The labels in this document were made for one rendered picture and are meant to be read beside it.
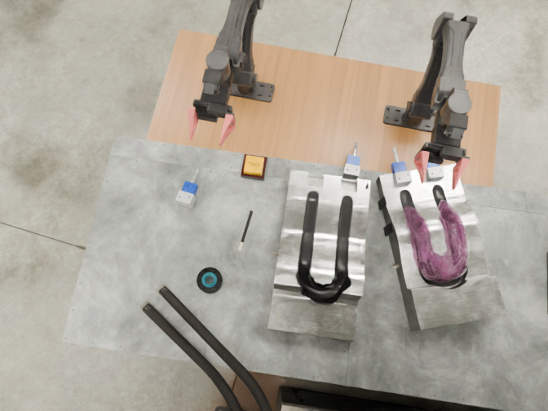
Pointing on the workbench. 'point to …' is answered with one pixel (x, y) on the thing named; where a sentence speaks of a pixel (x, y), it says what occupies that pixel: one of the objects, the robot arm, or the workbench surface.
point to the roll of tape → (207, 277)
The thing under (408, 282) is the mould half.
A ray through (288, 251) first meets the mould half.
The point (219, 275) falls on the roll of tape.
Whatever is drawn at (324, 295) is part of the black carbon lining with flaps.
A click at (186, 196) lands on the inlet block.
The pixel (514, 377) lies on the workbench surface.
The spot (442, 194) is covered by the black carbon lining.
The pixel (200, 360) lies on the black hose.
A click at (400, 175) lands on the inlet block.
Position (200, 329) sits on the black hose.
